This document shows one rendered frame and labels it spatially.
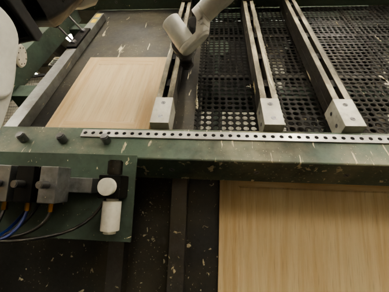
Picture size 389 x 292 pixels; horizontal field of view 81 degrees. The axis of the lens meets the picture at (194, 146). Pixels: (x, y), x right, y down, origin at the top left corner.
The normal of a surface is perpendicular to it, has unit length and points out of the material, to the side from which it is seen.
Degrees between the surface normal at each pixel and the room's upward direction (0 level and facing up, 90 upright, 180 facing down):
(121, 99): 60
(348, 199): 90
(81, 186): 90
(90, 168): 90
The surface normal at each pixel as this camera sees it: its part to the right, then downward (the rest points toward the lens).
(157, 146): -0.04, -0.63
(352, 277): -0.07, -0.15
